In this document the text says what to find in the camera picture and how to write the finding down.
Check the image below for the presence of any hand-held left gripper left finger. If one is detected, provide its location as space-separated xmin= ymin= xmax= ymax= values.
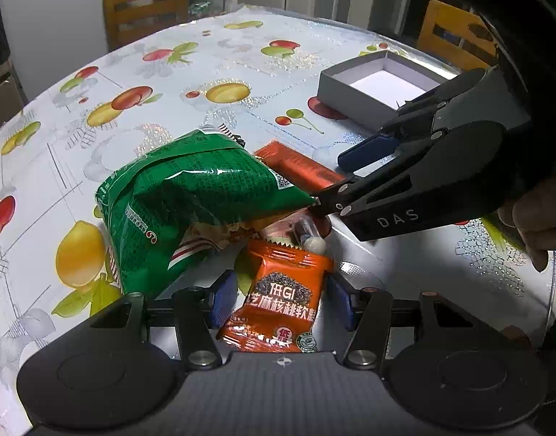
xmin=89 ymin=270 xmax=239 ymax=370

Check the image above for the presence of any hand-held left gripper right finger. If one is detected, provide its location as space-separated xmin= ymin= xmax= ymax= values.
xmin=325 ymin=272 xmax=476 ymax=370

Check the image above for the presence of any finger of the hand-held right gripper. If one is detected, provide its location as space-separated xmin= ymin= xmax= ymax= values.
xmin=307 ymin=120 xmax=510 ymax=219
xmin=338 ymin=68 xmax=501 ymax=170

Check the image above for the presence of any grey cardboard box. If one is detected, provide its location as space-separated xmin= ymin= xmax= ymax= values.
xmin=316 ymin=50 xmax=455 ymax=133

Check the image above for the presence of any small orange snack packet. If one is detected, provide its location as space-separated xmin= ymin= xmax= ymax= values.
xmin=215 ymin=237 xmax=335 ymax=355

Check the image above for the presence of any green snack bag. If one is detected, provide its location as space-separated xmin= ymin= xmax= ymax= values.
xmin=94 ymin=125 xmax=316 ymax=298

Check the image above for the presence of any person's right hand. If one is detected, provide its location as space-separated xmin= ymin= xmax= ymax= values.
xmin=498 ymin=175 xmax=556 ymax=273

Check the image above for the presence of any long orange wafer bar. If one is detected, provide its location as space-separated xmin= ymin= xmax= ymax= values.
xmin=254 ymin=141 xmax=351 ymax=188

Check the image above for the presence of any fruit print tablecloth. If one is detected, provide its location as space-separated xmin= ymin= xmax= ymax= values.
xmin=0 ymin=2 xmax=556 ymax=428

